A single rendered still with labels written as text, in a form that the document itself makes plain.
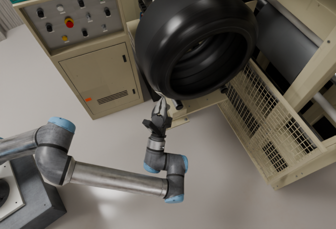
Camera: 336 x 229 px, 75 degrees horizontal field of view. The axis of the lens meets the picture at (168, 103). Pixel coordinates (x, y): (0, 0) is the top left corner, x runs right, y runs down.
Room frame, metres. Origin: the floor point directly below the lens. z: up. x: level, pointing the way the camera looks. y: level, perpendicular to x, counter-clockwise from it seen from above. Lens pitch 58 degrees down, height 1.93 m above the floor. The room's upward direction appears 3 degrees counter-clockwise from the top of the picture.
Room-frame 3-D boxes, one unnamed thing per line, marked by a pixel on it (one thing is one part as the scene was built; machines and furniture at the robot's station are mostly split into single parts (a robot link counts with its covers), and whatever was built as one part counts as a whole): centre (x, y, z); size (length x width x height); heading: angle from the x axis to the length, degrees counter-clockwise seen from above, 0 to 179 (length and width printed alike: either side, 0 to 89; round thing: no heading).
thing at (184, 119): (1.06, -0.03, 0.01); 0.27 x 0.27 x 0.02; 19
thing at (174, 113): (0.77, 0.00, 0.84); 0.36 x 0.09 x 0.06; 19
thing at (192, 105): (0.82, -0.14, 0.80); 0.37 x 0.36 x 0.02; 109
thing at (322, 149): (0.71, -0.52, 0.65); 0.90 x 0.02 x 0.70; 19
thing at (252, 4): (1.15, -0.42, 1.05); 0.20 x 0.15 x 0.30; 19
